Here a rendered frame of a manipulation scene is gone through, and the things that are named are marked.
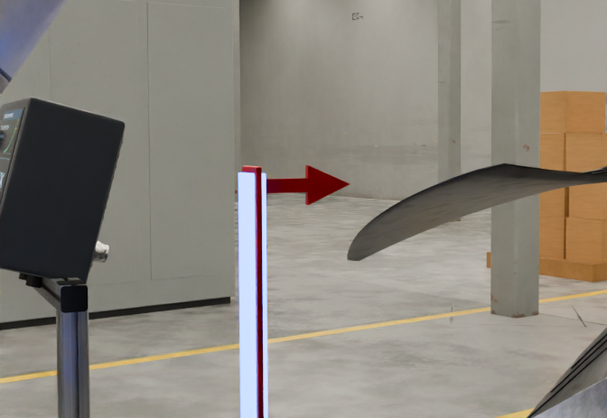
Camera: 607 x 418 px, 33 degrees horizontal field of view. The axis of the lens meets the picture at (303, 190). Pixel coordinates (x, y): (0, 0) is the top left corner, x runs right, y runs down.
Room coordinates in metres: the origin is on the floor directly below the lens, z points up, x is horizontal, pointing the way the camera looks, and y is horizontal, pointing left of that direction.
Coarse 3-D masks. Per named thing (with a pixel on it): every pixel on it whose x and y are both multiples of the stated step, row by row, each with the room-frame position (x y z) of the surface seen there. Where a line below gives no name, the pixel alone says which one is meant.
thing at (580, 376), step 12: (600, 336) 0.89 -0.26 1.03; (588, 348) 0.90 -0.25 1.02; (600, 348) 0.86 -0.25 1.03; (576, 360) 0.90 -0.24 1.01; (588, 360) 0.87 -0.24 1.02; (600, 360) 0.84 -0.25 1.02; (576, 372) 0.87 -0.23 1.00; (588, 372) 0.85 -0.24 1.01; (600, 372) 0.82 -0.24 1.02; (564, 384) 0.88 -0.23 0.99; (576, 384) 0.85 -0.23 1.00; (588, 384) 0.82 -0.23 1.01; (552, 396) 0.88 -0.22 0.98; (564, 396) 0.85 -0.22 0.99; (540, 408) 0.89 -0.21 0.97
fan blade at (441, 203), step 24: (504, 168) 0.56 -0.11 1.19; (528, 168) 0.57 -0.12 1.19; (600, 168) 0.75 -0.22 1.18; (432, 192) 0.60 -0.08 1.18; (456, 192) 0.61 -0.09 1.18; (480, 192) 0.62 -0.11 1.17; (504, 192) 0.64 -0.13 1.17; (528, 192) 0.68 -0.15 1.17; (384, 216) 0.64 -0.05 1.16; (408, 216) 0.66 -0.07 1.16; (432, 216) 0.69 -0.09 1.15; (456, 216) 0.73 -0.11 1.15; (360, 240) 0.70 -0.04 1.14; (384, 240) 0.73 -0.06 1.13
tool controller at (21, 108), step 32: (0, 128) 1.29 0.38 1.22; (32, 128) 1.11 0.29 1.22; (64, 128) 1.12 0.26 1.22; (96, 128) 1.13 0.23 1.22; (0, 160) 1.19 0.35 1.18; (32, 160) 1.11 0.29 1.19; (64, 160) 1.12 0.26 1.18; (96, 160) 1.13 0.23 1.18; (0, 192) 1.12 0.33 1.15; (32, 192) 1.11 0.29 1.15; (64, 192) 1.12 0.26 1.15; (96, 192) 1.13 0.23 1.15; (0, 224) 1.09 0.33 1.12; (32, 224) 1.11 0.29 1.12; (64, 224) 1.12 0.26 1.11; (96, 224) 1.13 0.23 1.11; (0, 256) 1.09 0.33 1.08; (32, 256) 1.11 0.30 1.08; (64, 256) 1.12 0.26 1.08; (96, 256) 1.17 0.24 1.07
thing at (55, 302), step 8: (48, 280) 1.13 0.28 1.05; (56, 280) 1.10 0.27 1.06; (64, 280) 1.10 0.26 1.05; (40, 288) 1.19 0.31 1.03; (48, 288) 1.18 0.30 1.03; (56, 288) 1.08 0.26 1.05; (64, 288) 1.06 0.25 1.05; (72, 288) 1.07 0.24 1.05; (80, 288) 1.07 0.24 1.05; (88, 288) 1.08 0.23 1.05; (48, 296) 1.13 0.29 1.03; (56, 296) 1.12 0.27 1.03; (64, 296) 1.06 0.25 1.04; (72, 296) 1.07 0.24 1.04; (80, 296) 1.07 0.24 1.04; (56, 304) 1.08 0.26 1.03; (64, 304) 1.06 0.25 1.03; (72, 304) 1.07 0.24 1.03; (80, 304) 1.07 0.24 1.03; (88, 304) 1.07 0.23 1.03; (64, 312) 1.06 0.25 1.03
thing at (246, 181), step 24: (240, 192) 0.60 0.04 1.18; (240, 216) 0.60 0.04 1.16; (240, 240) 0.60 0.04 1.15; (240, 264) 0.60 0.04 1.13; (240, 288) 0.60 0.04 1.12; (240, 312) 0.61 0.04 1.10; (240, 336) 0.61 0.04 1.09; (240, 360) 0.61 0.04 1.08; (240, 384) 0.61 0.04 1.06; (240, 408) 0.61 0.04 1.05
